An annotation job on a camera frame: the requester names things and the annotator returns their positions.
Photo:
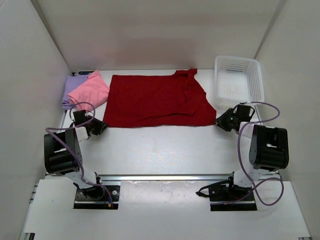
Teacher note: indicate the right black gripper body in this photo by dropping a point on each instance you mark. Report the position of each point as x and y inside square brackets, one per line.
[233, 118]

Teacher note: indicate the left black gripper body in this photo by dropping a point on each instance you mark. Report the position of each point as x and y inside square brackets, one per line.
[90, 123]

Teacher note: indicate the pink t shirt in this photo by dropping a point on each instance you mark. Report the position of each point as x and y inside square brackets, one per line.
[90, 94]

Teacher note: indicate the white plastic laundry basket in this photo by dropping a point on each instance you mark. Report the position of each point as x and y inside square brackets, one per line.
[237, 80]

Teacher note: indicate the purple t shirt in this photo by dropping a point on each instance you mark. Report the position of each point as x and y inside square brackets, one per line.
[71, 83]

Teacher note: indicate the red t shirt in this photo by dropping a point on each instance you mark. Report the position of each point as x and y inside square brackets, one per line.
[136, 101]

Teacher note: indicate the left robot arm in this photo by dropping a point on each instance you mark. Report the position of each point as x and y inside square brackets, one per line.
[63, 157]

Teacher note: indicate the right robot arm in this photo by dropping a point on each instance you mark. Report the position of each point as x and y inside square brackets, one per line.
[269, 146]

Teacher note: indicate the dark label sticker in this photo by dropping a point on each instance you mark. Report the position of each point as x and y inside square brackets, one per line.
[82, 73]

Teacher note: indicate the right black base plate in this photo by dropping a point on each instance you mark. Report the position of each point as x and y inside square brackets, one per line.
[226, 197]

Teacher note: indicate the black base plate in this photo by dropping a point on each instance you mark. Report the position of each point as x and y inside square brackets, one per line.
[226, 197]
[97, 199]

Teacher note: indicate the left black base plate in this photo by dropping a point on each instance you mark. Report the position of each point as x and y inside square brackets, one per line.
[97, 199]

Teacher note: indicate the aluminium rail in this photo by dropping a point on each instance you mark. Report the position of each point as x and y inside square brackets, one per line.
[165, 177]

